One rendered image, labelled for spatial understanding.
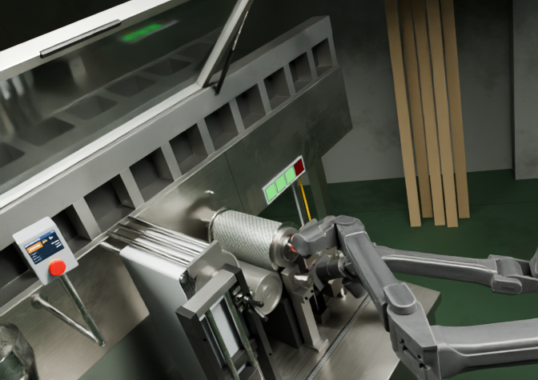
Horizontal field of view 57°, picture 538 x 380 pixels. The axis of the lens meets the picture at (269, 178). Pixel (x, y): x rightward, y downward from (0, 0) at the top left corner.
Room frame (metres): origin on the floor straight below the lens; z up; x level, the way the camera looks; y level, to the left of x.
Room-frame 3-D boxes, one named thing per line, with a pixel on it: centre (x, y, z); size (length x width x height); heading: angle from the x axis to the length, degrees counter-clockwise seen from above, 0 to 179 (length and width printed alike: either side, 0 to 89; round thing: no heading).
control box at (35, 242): (0.79, 0.43, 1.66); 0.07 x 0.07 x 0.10; 31
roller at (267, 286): (1.15, 0.18, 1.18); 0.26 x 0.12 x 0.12; 43
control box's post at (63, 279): (0.80, 0.43, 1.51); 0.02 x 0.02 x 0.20
